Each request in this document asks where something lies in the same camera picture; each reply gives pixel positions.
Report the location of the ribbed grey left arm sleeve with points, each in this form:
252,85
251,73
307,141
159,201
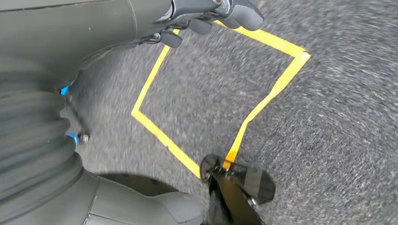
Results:
31,139

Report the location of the yellow floor tape square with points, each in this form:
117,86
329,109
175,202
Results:
155,129

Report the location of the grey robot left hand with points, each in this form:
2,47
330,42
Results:
77,28

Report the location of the blue metal shelf rack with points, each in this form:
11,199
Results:
73,138

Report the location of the black robot foot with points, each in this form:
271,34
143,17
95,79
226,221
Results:
258,186

